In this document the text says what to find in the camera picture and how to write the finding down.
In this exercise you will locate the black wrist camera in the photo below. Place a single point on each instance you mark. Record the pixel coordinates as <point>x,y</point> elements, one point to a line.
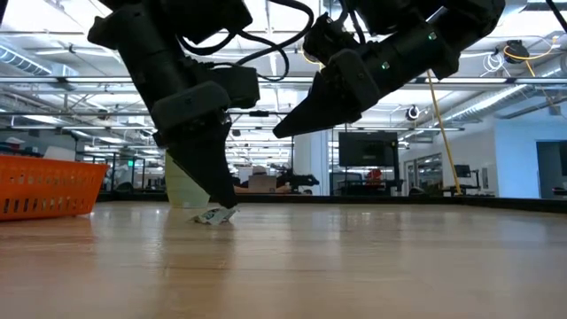
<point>328,37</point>
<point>241,88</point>

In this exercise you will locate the black background robot arm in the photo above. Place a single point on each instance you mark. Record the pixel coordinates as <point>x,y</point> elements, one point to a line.
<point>301,181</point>

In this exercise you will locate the small black monitor on stand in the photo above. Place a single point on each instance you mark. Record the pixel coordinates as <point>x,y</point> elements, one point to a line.
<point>463,171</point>

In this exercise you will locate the large black wall monitor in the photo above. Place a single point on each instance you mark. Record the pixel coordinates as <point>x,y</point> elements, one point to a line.
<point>367,148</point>

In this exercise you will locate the black metal rig frame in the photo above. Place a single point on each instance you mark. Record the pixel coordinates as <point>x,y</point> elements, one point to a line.
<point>259,114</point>

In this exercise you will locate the silver ventilation duct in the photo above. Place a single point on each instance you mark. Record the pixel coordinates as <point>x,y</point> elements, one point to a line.
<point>22,62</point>

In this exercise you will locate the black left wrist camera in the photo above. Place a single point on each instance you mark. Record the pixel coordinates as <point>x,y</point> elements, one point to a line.
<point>241,88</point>

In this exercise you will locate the grey laptop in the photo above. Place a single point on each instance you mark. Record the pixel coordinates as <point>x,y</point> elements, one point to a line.
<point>262,184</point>

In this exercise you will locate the pale green sweetener packet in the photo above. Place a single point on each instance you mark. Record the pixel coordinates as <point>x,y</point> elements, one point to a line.
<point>212,217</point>

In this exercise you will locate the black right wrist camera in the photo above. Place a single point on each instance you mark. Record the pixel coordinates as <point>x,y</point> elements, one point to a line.
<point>328,37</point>

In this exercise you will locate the orange plastic mesh basket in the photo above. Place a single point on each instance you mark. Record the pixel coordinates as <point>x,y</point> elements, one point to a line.
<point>44,165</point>

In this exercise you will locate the pale green ceramic mug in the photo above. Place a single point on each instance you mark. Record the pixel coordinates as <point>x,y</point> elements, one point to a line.
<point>181,195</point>

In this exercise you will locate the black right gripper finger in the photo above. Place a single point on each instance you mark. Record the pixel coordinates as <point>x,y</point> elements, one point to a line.
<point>319,115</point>

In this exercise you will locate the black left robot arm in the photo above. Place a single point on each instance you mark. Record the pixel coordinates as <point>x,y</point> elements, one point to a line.
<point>208,17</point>

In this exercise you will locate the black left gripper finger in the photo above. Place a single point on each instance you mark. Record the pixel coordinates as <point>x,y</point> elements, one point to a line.
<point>208,168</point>

